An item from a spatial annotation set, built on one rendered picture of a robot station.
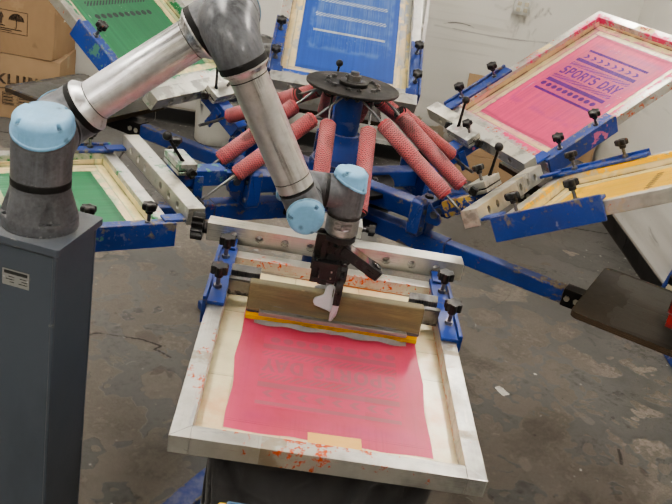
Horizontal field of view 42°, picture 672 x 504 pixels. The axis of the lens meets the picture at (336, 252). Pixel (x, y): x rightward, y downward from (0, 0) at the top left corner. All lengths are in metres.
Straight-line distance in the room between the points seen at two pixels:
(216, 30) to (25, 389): 0.84
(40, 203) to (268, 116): 0.47
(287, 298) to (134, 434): 1.34
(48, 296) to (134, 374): 1.74
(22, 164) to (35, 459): 0.66
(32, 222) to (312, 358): 0.66
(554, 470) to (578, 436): 0.29
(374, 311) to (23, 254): 0.78
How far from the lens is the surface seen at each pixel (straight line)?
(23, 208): 1.76
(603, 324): 2.46
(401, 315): 2.02
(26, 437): 2.01
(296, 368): 1.89
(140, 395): 3.39
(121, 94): 1.81
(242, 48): 1.63
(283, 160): 1.70
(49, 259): 1.76
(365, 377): 1.91
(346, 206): 1.88
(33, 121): 1.72
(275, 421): 1.73
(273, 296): 2.00
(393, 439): 1.75
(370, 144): 2.61
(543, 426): 3.73
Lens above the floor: 1.98
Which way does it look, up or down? 25 degrees down
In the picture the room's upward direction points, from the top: 11 degrees clockwise
